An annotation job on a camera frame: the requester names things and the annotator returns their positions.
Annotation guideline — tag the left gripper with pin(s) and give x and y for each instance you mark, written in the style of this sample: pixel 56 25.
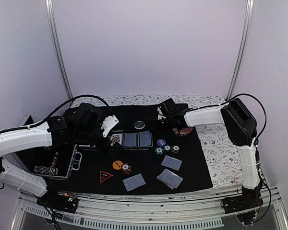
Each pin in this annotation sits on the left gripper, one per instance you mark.
pixel 107 143

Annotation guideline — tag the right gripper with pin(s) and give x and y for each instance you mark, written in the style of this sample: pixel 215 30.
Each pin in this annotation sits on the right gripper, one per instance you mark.
pixel 156 128

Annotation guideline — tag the purple small blind button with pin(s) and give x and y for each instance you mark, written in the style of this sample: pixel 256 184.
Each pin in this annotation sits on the purple small blind button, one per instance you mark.
pixel 161 142

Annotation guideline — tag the black round dealer button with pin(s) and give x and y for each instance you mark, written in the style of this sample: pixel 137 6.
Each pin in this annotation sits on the black round dealer button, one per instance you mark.
pixel 139 125

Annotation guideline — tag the blue fifty poker chip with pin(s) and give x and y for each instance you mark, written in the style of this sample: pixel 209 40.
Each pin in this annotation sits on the blue fifty poker chip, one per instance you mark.
pixel 167 148

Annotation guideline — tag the blue green poker chip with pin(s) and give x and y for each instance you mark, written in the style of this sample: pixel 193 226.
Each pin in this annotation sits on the blue green poker chip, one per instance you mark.
pixel 175 149

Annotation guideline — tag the queen face card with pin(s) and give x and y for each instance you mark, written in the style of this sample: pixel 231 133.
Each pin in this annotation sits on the queen face card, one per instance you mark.
pixel 116 138

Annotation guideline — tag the dealt cards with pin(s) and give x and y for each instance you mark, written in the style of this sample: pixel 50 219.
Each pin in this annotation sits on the dealt cards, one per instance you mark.
pixel 171 162
pixel 134 182

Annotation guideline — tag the face down burn card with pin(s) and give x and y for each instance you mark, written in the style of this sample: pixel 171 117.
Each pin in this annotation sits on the face down burn card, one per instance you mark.
pixel 130 140

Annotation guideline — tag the orange big blind button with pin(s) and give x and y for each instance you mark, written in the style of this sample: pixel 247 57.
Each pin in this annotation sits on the orange big blind button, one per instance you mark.
pixel 117 165

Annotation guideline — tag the triangular all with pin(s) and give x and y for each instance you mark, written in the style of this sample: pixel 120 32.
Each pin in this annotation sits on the triangular all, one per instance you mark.
pixel 104 176

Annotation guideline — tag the blue playing card deck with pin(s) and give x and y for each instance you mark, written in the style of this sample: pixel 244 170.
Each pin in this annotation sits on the blue playing card deck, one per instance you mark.
pixel 170 179

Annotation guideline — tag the red black chip stack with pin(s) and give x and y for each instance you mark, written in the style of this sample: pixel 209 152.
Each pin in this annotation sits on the red black chip stack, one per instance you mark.
pixel 127 169

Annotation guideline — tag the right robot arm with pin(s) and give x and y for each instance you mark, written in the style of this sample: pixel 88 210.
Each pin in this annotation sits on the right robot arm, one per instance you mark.
pixel 240 125

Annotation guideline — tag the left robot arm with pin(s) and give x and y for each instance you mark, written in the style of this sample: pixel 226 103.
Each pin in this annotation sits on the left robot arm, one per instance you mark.
pixel 50 132

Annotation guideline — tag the red patterned bowl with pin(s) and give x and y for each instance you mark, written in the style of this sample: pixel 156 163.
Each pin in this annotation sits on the red patterned bowl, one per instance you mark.
pixel 182 132

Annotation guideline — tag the aluminium poker chip case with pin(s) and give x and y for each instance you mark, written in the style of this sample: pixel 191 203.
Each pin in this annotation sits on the aluminium poker chip case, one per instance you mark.
pixel 66 158

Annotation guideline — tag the lower poker chip row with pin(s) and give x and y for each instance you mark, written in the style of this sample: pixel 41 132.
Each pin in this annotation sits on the lower poker chip row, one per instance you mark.
pixel 44 170

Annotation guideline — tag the floral patterned tablecloth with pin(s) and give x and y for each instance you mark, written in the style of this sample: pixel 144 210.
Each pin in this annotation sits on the floral patterned tablecloth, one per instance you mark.
pixel 227 163

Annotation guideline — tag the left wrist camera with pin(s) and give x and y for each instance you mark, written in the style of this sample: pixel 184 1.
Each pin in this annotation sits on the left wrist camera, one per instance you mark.
pixel 107 125

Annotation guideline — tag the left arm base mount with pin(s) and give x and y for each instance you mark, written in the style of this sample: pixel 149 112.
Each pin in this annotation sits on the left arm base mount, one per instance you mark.
pixel 67 202

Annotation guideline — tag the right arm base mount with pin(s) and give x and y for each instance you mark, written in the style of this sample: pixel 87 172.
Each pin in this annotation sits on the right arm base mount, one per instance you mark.
pixel 250 198

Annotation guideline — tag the left aluminium frame post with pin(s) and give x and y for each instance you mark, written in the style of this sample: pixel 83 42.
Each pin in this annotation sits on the left aluminium frame post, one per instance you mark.
pixel 56 43

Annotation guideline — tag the aluminium frame post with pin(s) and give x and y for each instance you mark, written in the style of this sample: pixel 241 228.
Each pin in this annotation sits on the aluminium frame post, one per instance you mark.
pixel 243 42
pixel 56 43

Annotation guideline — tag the right aluminium frame post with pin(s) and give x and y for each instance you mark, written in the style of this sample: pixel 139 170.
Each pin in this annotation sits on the right aluminium frame post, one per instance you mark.
pixel 243 42

